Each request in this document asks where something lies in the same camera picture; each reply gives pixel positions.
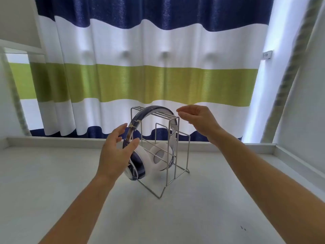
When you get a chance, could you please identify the person's left hand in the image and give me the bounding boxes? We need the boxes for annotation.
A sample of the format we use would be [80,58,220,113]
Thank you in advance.
[97,123,140,181]

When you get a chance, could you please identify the person's right hand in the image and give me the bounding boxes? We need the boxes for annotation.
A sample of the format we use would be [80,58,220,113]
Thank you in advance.
[176,105,224,143]

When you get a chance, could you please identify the person's left forearm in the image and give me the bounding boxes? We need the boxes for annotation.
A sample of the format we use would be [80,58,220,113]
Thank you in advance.
[38,173,117,244]

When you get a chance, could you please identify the person's right forearm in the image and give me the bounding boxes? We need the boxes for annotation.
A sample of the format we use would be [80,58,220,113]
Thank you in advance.
[208,127,325,244]

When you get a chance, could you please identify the blue and white headphones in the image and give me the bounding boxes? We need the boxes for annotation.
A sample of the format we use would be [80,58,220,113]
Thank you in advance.
[122,106,179,181]

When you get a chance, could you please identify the blue white green striped curtain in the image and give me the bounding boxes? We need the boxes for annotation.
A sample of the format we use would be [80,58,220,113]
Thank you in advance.
[5,0,275,140]

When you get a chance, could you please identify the silver wire rack stand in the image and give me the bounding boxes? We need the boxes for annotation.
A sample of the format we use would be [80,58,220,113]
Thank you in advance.
[130,106,191,199]

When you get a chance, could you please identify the twisted grey rope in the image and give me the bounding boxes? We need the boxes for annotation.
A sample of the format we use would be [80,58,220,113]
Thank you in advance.
[260,0,323,143]
[2,48,32,136]

